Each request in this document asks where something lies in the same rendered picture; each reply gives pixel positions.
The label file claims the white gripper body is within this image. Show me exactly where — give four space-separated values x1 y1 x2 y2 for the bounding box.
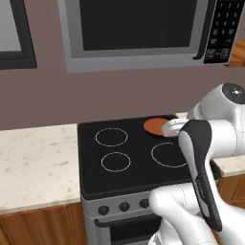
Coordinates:
161 118 189 139

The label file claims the orange saucepan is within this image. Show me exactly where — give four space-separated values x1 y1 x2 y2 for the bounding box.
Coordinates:
143 117 178 138

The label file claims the silver stove with black hob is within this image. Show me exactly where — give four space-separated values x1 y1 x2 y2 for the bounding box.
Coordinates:
77 114 224 245

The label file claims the black stove knob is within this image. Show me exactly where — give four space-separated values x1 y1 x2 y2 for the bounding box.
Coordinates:
98 205 110 216
119 201 131 212
139 198 151 210

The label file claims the wooden base cupboard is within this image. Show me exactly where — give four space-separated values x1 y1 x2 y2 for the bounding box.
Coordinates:
215 173 245 209

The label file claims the silver microwave oven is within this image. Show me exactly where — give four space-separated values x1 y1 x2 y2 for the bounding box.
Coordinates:
56 0 245 74

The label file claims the oven door with dark window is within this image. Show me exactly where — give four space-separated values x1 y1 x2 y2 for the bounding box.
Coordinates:
93 213 165 245

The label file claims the wooden base cupboard door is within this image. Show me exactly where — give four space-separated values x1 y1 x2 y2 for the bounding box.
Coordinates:
0 202 88 245

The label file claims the dark framed window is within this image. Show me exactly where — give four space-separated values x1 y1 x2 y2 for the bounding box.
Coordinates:
0 0 38 71

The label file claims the wooden wall cupboard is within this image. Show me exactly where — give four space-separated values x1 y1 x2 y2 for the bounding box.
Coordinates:
227 38 245 68

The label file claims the dark microwave door handle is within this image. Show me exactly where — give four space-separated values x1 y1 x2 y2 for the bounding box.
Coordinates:
192 0 218 61

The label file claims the black oven door handle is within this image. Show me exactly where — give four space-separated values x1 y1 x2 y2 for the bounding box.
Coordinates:
94 213 163 229

